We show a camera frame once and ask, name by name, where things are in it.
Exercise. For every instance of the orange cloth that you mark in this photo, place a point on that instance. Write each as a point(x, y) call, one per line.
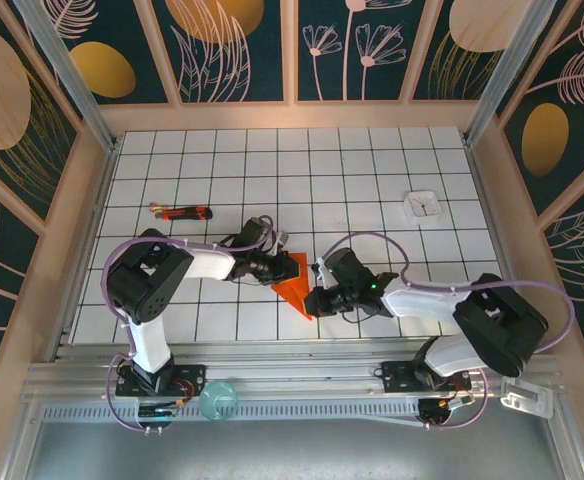
point(294, 296)

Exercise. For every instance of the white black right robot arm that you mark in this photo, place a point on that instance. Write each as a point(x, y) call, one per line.
point(502, 330)

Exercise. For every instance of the clear teal glass bowl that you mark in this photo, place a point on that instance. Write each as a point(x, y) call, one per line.
point(217, 400)

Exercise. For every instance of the aluminium front rail frame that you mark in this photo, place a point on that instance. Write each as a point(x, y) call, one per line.
point(292, 372)

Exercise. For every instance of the aluminium corner post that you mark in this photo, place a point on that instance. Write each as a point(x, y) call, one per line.
point(74, 80)
point(514, 70)

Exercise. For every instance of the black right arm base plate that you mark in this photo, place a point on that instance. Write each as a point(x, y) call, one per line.
point(397, 377)

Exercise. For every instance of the white bracket clip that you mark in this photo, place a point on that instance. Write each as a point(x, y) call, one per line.
point(527, 398)

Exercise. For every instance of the white square clock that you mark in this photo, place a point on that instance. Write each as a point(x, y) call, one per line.
point(422, 207)

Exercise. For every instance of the aluminium side rail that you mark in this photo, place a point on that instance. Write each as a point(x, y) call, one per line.
point(488, 200)
point(99, 200)

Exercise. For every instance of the small black circuit board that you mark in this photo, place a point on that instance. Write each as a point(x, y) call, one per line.
point(442, 407)
point(159, 411)

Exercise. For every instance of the orange black utility knife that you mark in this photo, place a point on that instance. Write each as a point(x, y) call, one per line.
point(187, 214)

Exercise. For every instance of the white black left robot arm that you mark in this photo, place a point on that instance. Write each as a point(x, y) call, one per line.
point(147, 285)

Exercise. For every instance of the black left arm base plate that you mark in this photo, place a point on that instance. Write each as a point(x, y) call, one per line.
point(194, 375)

